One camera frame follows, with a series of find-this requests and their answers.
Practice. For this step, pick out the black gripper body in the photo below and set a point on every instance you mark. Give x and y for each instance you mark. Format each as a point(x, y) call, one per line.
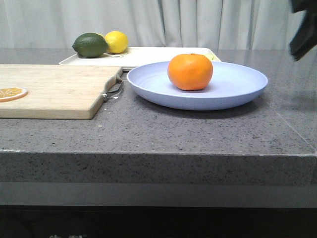
point(306, 37)

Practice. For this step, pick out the light blue plate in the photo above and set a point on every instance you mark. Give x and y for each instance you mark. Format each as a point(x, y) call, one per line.
point(231, 85)

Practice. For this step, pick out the orange tangerine fruit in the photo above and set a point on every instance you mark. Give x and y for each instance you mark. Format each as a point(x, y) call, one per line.
point(190, 72)

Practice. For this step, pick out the cream bear-print tray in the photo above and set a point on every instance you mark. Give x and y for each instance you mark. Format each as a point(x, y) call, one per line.
point(136, 56)

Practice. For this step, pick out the yellow plastic fork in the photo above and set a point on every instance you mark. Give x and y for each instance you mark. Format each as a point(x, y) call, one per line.
point(211, 57)

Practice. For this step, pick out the yellow lemon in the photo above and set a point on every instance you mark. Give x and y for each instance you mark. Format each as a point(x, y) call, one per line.
point(117, 42)

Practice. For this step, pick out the green lime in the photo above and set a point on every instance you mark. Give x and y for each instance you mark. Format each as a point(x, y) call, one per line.
point(90, 45)

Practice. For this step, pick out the wooden cutting board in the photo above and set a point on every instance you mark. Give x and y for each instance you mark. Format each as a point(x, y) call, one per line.
point(56, 91)

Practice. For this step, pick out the grey-white curtain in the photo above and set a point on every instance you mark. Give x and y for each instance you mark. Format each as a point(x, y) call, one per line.
point(213, 24)

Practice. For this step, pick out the orange slice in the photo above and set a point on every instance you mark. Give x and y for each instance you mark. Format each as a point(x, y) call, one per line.
point(9, 94)

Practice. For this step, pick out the metal cutting board handle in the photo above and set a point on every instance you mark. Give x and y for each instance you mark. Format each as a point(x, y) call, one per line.
point(112, 87)

